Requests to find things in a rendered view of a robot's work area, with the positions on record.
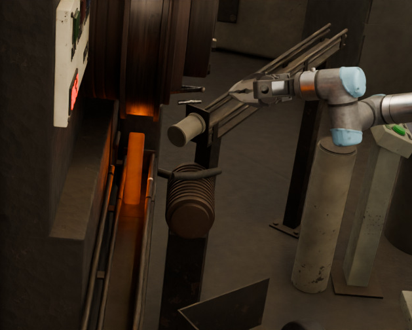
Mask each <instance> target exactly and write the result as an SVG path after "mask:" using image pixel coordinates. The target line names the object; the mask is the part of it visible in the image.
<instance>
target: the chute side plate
mask: <svg viewBox="0 0 412 330"><path fill-rule="evenodd" d="M155 159H156V161H155V169H154V176H153V195H152V197H151V213H150V218H149V231H148V238H147V251H146V258H145V278H144V281H143V293H142V300H141V313H140V326H139V330H142V329H143V315H144V307H145V293H146V285H147V271H148V264H149V250H150V242H151V228H152V220H153V206H154V199H155V185H156V177H157V163H158V158H155Z"/></svg>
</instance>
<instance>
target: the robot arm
mask: <svg viewBox="0 0 412 330"><path fill-rule="evenodd" d="M365 84H366V80H365V75H364V72H363V71H362V69H360V68H359V67H340V68H333V69H321V70H315V68H312V71H304V72H299V73H297V74H296V75H295V78H292V79H291V78H290V74H289V73H283V74H271V75H267V72H265V73H253V74H251V75H249V76H247V77H246V78H244V79H242V80H241V81H239V82H238V83H236V84H235V85H234V86H233V87H232V88H231V89H230V90H229V95H230V96H232V97H233V98H234V99H236V100H238V101H241V102H242V103H245V104H247V105H250V106H252V107H257V108H260V107H270V106H271V103H274V104H276V103H278V102H281V101H288V100H292V96H296V97H297V99H298V100H306V101H312V100H327V101H328V111H329V121H330V127H331V129H330V132H331V134H332V139H333V143H334V144H335V145H337V146H351V145H356V144H359V143H360V142H361V141H362V134H363V133H362V131H364V130H367V129H369V128H371V127H374V126H378V125H385V124H401V123H409V122H412V92H410V93H403V94H393V95H385V94H376V95H372V96H370V97H368V98H366V99H364V100H361V101H358V97H360V96H363V95H364V93H365V88H366V87H365ZM245 88H247V89H249V90H251V89H253V92H250V93H249V94H245V93H240V94H239V93H237V91H238V90H244V89H245ZM289 97H290V98H289Z"/></svg>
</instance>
